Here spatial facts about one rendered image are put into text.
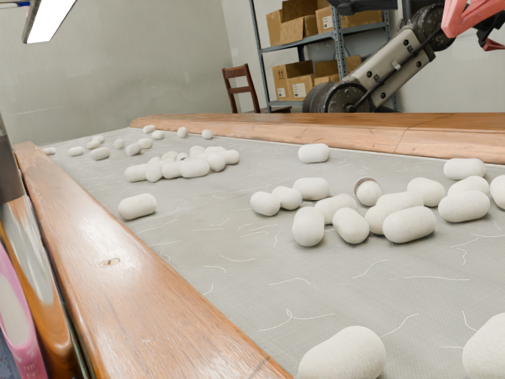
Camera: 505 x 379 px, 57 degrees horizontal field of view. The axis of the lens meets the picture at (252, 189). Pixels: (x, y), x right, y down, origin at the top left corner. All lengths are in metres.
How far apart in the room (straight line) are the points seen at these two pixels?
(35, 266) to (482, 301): 0.19
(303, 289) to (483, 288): 0.09
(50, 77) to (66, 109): 0.34
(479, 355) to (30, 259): 0.16
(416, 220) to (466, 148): 0.20
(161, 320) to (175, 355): 0.03
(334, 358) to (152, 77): 5.16
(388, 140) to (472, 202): 0.24
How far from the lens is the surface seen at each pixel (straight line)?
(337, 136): 0.62
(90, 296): 0.25
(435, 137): 0.51
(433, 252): 0.29
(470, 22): 0.47
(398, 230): 0.29
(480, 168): 0.41
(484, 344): 0.18
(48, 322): 0.19
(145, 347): 0.19
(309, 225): 0.30
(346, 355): 0.17
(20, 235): 0.18
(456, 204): 0.32
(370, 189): 0.36
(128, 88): 5.23
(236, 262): 0.30
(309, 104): 1.11
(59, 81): 5.15
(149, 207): 0.45
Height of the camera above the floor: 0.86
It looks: 14 degrees down
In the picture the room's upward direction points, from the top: 10 degrees counter-clockwise
